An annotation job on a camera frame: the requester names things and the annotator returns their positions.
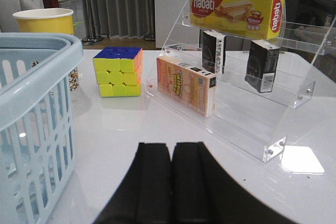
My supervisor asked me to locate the white cabinet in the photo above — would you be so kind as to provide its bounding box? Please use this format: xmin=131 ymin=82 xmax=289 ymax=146
xmin=153 ymin=0 xmax=204 ymax=50

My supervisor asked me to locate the light blue plastic basket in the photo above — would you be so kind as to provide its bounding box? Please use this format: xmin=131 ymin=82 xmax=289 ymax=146
xmin=1 ymin=33 xmax=83 ymax=223

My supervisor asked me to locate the grey curtain with red band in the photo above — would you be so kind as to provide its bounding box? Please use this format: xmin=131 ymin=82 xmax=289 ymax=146
xmin=82 ymin=0 xmax=155 ymax=41

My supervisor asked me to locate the yellow paper cup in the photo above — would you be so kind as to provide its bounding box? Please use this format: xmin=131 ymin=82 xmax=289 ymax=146
xmin=13 ymin=8 xmax=75 ymax=36

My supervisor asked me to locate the orange snack box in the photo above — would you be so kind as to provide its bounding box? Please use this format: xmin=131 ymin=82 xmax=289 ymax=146
xmin=156 ymin=56 xmax=216 ymax=117

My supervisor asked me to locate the clear acrylic display shelf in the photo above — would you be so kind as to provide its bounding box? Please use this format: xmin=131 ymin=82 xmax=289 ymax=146
xmin=146 ymin=0 xmax=335 ymax=162

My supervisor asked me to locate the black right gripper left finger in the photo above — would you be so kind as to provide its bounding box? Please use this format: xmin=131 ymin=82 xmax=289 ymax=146
xmin=94 ymin=143 xmax=171 ymax=223

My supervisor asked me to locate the yellow nabati wafer box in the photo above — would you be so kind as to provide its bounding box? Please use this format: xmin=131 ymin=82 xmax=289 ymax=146
xmin=190 ymin=0 xmax=285 ymax=40

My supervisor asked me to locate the colourful puzzle cube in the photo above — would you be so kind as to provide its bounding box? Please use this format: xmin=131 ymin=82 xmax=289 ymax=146
xmin=93 ymin=47 xmax=143 ymax=98

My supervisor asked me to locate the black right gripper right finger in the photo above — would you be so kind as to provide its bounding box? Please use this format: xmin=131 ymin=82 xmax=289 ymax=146
xmin=172 ymin=142 xmax=292 ymax=223

